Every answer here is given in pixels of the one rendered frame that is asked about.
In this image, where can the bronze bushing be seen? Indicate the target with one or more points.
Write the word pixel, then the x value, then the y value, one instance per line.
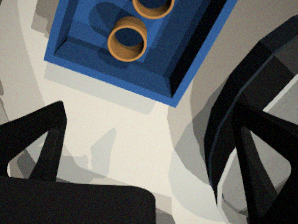
pixel 153 13
pixel 127 53

